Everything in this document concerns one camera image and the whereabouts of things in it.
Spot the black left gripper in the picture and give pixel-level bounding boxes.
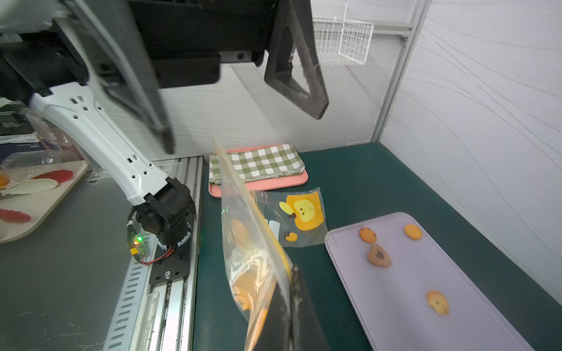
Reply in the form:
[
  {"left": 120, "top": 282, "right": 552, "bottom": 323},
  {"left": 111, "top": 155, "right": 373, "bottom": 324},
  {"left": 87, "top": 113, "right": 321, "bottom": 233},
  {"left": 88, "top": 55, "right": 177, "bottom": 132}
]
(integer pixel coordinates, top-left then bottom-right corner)
[{"left": 74, "top": 0, "right": 329, "bottom": 154}]

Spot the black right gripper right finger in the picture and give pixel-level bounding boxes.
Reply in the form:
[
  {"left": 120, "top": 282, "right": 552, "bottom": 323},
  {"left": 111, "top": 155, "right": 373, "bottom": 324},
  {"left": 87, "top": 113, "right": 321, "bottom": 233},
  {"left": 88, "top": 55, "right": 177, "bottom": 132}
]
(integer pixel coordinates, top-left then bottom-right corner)
[{"left": 291, "top": 266, "right": 329, "bottom": 351}]

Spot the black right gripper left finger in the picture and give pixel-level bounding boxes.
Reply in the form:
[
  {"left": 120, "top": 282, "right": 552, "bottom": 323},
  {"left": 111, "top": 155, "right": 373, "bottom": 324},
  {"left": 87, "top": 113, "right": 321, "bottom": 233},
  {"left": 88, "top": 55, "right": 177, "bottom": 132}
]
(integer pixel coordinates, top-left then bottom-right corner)
[{"left": 258, "top": 285, "right": 291, "bottom": 351}]

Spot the resealable bag table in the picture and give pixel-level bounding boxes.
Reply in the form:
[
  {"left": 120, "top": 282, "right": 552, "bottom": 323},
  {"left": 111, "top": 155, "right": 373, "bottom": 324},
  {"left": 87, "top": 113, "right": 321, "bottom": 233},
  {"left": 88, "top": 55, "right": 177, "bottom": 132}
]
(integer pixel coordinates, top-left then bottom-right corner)
[{"left": 215, "top": 143, "right": 291, "bottom": 350}]

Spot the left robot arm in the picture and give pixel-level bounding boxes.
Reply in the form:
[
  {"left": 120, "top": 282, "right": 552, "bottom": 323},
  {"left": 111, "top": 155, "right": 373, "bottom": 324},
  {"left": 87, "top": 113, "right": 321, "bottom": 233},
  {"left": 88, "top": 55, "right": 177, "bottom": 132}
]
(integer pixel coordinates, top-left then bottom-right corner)
[{"left": 1, "top": 1, "right": 329, "bottom": 249}]

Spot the resealable bag with duck print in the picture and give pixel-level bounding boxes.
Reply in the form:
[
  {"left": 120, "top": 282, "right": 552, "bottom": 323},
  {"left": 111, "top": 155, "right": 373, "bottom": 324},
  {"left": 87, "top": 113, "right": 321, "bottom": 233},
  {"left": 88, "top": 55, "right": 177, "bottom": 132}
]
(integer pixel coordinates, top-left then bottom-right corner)
[{"left": 254, "top": 188, "right": 328, "bottom": 248}]

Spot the brown heart cookie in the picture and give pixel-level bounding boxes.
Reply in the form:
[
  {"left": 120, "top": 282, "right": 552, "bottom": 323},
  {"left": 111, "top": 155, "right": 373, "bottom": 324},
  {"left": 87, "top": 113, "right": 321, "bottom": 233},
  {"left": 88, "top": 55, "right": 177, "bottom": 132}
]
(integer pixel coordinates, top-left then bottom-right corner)
[{"left": 367, "top": 244, "right": 392, "bottom": 268}]

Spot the lilac plastic tray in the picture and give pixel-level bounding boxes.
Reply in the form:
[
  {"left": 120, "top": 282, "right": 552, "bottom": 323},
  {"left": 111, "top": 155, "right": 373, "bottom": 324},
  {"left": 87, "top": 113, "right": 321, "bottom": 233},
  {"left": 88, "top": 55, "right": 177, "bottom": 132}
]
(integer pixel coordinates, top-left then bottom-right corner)
[{"left": 325, "top": 212, "right": 531, "bottom": 350}]

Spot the round orange spotted cookie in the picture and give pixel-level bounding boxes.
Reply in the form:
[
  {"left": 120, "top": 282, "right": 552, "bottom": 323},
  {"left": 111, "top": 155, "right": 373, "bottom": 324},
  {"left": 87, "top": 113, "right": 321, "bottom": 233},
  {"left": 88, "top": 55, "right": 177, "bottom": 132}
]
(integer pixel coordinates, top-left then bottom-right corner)
[{"left": 359, "top": 227, "right": 378, "bottom": 244}]

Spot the swirl butter cookie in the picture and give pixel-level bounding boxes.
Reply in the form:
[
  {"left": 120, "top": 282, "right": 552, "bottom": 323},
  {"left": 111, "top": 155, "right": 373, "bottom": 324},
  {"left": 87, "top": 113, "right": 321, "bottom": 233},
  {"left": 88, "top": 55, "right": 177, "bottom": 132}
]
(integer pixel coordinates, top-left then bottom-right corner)
[{"left": 426, "top": 291, "right": 450, "bottom": 316}]

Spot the pink tray with checked cloth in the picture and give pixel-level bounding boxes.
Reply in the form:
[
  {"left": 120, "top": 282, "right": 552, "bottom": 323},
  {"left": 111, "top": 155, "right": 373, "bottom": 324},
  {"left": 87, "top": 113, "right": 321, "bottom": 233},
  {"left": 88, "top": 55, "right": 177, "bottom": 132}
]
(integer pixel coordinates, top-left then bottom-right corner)
[{"left": 227, "top": 143, "right": 309, "bottom": 191}]

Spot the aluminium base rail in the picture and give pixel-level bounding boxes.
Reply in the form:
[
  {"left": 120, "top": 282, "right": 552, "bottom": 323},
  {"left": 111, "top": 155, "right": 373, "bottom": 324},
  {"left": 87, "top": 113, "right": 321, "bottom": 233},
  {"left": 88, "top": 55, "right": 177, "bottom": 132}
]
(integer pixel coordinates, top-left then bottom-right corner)
[{"left": 102, "top": 213, "right": 200, "bottom": 350}]

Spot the white wire basket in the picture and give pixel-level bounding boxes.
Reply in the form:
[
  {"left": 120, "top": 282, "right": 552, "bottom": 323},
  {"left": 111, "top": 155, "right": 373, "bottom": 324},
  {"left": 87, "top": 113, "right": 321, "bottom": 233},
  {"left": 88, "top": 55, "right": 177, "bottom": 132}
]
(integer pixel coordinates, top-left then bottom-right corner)
[{"left": 313, "top": 4, "right": 375, "bottom": 67}]

